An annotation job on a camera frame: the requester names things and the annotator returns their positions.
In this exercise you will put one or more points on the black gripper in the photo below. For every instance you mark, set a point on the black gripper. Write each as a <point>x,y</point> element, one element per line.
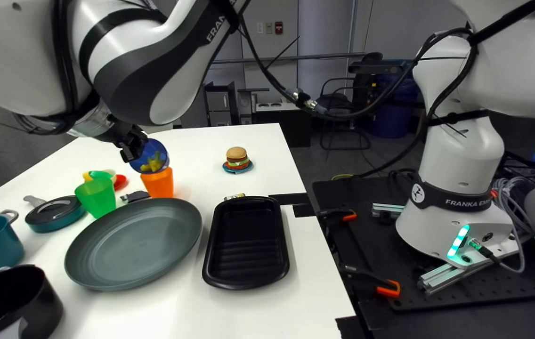
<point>127,134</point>

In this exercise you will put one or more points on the yellow toy potato fry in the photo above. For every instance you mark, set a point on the yellow toy potato fry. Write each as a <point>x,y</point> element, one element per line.
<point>159,165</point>
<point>150,166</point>

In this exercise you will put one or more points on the blue plastic cup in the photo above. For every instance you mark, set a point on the blue plastic cup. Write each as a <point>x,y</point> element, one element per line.
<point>158,151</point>

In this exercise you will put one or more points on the orange plastic cup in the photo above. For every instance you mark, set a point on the orange plastic cup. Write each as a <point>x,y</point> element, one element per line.
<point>158,185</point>

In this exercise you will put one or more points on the green plastic cup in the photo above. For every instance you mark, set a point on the green plastic cup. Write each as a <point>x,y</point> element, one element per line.
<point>97,200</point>

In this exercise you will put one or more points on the grey-green round plate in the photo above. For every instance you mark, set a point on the grey-green round plate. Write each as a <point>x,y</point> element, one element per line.
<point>133,245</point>

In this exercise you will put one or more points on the small blue toy plate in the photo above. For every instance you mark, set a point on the small blue toy plate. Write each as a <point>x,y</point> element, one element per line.
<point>246,168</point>

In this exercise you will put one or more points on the dark grey cabinet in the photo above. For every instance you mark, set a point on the dark grey cabinet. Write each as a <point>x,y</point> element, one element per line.
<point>222,104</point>

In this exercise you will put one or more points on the toy hamburger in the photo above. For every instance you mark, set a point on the toy hamburger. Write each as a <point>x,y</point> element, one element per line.
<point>237,155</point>

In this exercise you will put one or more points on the black rectangular tray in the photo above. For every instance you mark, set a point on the black rectangular tray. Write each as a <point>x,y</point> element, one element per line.
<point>246,245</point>

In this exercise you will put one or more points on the black side table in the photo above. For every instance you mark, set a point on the black side table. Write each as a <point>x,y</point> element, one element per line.
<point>284,129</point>

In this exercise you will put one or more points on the black equipment rack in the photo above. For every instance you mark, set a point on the black equipment rack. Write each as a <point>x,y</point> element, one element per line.
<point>369,78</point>

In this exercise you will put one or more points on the blue plastic barrel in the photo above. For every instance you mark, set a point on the blue plastic barrel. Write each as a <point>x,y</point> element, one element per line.
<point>397,123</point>

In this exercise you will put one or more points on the aluminium extrusion bar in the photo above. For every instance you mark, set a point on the aluminium extrusion bar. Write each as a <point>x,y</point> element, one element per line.
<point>450,276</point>

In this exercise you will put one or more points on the black flat table bracket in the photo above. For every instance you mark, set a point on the black flat table bracket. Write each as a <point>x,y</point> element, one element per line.
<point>289,202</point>

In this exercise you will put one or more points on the small red wall sign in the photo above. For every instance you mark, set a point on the small red wall sign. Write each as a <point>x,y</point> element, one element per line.
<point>278,27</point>

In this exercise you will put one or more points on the black metal chair frame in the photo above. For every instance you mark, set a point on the black metal chair frame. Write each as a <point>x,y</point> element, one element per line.
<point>337,125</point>

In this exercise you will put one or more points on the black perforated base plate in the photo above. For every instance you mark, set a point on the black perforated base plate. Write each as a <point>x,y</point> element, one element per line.
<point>369,251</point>

